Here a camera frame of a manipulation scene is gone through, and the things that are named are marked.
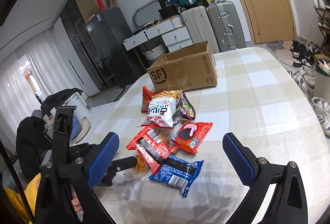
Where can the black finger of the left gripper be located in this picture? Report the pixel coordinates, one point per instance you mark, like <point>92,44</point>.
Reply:
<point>115,167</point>

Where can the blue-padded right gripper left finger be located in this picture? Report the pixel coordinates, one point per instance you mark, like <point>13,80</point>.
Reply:
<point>54,203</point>

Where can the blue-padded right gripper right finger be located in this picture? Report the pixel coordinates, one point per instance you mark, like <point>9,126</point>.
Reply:
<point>288,202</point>

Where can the clear pastry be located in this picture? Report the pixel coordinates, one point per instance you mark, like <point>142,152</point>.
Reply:
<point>137,172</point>

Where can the red snack bar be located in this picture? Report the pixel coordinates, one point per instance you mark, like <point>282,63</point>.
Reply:
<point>153,150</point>

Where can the blue Oreo packet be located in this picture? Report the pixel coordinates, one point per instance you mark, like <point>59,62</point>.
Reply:
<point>178,174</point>

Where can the white noodle snack bag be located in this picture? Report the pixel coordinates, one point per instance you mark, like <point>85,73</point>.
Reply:
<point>162,108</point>

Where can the red Oreo packet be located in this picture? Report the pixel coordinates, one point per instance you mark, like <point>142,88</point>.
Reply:
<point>191,135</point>

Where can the purple candy bag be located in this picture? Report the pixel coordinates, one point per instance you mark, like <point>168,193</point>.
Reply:
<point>184,110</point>

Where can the red snack bag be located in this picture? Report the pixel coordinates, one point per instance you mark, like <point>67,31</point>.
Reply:
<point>147,96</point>

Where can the yellow sleeve forearm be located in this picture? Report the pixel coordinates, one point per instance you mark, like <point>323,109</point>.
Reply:
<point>30,192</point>

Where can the person's left hand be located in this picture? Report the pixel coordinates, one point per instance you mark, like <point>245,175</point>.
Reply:
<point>76,204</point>

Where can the white kettle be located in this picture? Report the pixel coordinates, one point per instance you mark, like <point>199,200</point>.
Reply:
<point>81,109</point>

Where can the black clothing pile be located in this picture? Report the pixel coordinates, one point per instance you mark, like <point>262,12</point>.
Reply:
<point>56,100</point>

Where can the patterned floor rug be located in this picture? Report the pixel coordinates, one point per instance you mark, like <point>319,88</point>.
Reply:
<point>126,88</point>

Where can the white curtain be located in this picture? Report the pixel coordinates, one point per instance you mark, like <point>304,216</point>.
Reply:
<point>51,69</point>

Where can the white high-top sneaker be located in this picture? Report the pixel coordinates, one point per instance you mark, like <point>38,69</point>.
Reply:
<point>321,108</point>

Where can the woven laundry basket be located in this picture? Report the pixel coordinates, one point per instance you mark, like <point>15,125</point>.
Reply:
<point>155,53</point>

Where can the SF cardboard box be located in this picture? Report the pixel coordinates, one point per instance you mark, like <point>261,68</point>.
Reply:
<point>190,68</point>

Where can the white bin with utensils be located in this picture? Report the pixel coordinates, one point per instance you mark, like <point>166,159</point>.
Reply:
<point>322,85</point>

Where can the black refrigerator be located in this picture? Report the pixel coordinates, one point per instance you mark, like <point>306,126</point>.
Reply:
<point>108,30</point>

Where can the dark tall cabinet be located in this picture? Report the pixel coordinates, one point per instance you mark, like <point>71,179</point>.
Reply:
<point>75,17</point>

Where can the white drawer desk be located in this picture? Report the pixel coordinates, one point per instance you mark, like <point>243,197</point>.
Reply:
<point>172,31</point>

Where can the oval mirror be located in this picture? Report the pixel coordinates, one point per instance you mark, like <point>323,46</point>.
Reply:
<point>146,14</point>

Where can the beige suitcase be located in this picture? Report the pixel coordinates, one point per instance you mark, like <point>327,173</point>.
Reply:
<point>199,27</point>

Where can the door mat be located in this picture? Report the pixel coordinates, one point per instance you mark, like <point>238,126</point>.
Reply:
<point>281,50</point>

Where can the silver aluminium suitcase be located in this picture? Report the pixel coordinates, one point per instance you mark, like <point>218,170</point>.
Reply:
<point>226,25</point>

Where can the shoe rack with shoes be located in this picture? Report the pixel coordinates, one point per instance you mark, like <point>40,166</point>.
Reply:
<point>322,9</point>

